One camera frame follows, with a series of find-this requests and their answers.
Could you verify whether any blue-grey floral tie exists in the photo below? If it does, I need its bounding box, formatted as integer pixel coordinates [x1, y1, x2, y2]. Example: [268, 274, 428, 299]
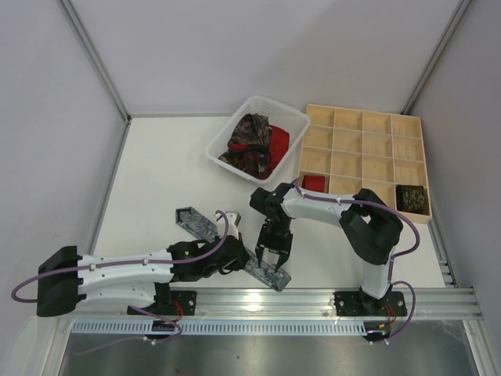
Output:
[175, 207, 292, 291]

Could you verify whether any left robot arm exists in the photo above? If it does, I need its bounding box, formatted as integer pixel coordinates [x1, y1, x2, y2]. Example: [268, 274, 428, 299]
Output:
[36, 236, 250, 317]

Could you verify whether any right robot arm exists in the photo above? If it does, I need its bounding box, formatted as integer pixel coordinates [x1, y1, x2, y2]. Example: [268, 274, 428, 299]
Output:
[250, 183, 403, 300]

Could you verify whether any rolled red tie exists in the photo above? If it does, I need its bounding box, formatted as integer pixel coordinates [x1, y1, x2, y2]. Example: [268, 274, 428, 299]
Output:
[301, 175, 326, 193]

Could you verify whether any red tie in basket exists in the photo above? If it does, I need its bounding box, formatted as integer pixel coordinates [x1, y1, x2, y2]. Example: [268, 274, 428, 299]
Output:
[229, 125, 290, 169]

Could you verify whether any dark floral tie in basket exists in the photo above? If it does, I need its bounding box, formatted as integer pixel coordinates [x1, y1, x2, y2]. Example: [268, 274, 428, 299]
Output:
[218, 114, 271, 179]

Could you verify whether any wooden compartment tray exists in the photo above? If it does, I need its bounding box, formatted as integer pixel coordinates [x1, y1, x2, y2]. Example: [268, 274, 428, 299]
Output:
[298, 104, 432, 224]

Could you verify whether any rolled dark patterned tie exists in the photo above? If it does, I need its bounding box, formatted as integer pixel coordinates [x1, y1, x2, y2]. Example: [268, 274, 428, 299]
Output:
[395, 185, 428, 215]

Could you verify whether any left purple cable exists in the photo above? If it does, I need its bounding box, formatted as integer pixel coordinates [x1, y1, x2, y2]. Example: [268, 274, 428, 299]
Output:
[10, 210, 230, 303]

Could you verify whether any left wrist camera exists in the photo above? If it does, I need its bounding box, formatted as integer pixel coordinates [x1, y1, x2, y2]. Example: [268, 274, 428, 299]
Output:
[214, 211, 241, 239]

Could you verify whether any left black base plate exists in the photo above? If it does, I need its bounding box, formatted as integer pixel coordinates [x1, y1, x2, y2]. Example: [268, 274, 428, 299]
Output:
[142, 290, 197, 316]

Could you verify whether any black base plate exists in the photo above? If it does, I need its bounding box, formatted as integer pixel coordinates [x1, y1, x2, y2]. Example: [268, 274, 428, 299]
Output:
[333, 289, 408, 317]
[142, 290, 197, 316]

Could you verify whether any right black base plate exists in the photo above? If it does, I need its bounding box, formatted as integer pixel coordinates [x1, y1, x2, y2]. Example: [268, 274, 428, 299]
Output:
[333, 289, 408, 317]

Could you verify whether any white slotted cable duct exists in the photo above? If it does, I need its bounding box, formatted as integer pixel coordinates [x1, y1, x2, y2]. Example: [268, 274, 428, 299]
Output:
[71, 319, 366, 336]

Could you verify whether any aluminium mounting rail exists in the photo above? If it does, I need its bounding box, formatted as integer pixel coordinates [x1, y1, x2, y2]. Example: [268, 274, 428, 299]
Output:
[74, 287, 482, 320]

